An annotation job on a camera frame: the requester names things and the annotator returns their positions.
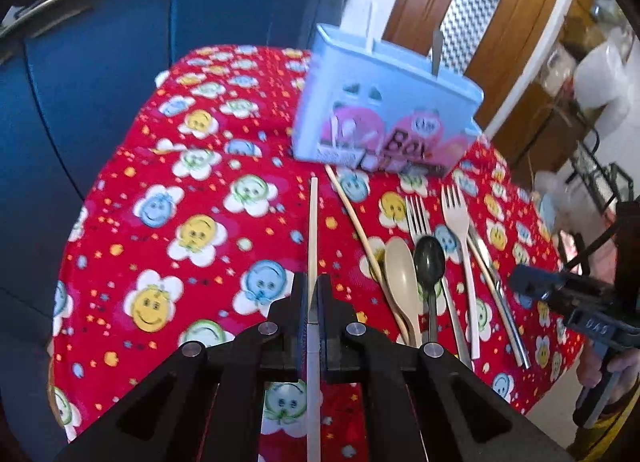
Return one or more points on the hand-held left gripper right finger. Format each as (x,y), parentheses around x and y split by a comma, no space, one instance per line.
(323,337)

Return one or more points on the metal knife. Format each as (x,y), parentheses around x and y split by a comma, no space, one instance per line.
(436,54)
(492,282)

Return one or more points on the black metal rack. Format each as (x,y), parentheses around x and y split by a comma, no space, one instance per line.
(617,169)

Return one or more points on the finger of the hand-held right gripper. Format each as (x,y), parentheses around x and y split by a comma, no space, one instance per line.
(530,284)
(595,323)

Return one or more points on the light blue utensil box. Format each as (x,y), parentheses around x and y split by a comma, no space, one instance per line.
(360,71)

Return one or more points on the beige chopstick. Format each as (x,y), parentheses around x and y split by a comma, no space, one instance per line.
(357,229)

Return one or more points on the black spoon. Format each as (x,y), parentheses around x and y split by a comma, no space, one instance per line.
(429,262)

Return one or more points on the blue kitchen base cabinets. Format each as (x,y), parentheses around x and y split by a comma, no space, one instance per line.
(100,66)

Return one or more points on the person's right hand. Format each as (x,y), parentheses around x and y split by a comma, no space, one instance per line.
(592,367)

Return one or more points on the white plastic fork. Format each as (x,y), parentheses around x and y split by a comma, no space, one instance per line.
(456,222)

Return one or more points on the wooden door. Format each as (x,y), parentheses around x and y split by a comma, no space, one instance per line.
(525,16)

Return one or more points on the white plastic bag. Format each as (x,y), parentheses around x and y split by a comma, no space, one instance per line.
(600,81)

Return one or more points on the red smiley printed tablecloth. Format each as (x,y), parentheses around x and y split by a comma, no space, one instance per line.
(150,181)

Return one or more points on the beige spoon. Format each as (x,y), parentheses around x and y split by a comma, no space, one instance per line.
(400,272)

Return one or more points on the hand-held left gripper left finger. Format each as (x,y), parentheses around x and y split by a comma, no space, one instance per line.
(300,334)

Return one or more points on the metal fork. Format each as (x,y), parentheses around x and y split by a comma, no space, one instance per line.
(419,222)

